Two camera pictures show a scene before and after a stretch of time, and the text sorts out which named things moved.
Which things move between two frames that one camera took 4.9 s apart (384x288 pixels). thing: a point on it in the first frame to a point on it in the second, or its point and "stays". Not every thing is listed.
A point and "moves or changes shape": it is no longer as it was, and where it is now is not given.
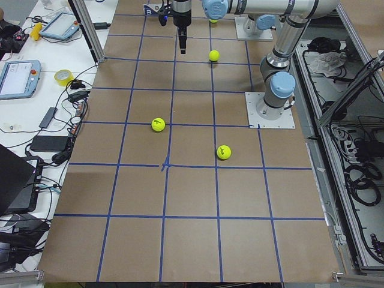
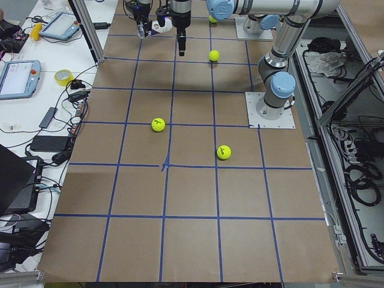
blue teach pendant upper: (62, 27) stays
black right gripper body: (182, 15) stays
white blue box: (153, 9) moves or changes shape
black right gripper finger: (182, 32) stays
